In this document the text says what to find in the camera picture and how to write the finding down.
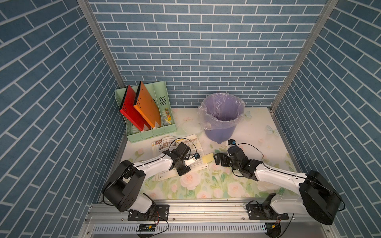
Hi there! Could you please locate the purple trash bin with bag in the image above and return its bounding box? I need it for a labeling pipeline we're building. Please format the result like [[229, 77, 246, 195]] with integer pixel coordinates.
[[197, 93, 245, 144]]

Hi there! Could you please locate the English textbook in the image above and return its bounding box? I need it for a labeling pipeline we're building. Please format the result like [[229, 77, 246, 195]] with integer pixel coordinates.
[[152, 134, 208, 181]]

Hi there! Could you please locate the yellow sticky note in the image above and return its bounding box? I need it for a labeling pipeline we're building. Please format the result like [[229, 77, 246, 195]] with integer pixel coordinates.
[[202, 153, 214, 164]]

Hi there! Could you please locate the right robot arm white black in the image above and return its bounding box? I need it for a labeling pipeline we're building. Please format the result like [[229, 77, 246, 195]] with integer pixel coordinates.
[[214, 145, 343, 225]]

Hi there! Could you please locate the small circuit board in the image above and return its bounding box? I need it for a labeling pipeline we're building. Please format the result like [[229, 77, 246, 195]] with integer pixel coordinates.
[[137, 224, 156, 233]]

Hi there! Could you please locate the orange folder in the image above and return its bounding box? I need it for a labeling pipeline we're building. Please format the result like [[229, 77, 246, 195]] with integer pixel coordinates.
[[134, 81, 161, 129]]

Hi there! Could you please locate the red folder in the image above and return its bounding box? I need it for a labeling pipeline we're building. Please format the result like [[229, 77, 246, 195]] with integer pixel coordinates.
[[120, 85, 151, 131]]

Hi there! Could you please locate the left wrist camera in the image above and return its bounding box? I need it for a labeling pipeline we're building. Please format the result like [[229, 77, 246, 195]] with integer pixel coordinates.
[[185, 153, 200, 166]]

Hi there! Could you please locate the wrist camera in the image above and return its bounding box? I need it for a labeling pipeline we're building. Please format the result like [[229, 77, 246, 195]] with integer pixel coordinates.
[[228, 139, 236, 146], [185, 153, 200, 166]]

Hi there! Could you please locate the yellow glue tube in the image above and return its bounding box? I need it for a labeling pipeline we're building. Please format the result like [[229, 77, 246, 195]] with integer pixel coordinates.
[[165, 108, 172, 123]]

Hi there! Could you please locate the aluminium rail frame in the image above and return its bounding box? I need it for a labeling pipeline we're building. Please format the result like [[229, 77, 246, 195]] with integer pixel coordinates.
[[78, 199, 340, 238]]

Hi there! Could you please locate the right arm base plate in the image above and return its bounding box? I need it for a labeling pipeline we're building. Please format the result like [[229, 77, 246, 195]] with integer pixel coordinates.
[[246, 203, 289, 221]]

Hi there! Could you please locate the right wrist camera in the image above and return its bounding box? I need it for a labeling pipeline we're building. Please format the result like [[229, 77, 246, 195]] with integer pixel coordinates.
[[228, 139, 236, 146]]

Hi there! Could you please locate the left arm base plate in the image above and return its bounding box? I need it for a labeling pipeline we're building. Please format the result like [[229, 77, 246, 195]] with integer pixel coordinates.
[[128, 204, 170, 221]]

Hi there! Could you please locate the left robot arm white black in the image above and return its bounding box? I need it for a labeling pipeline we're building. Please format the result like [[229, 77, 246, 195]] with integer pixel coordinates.
[[102, 142, 200, 216]]

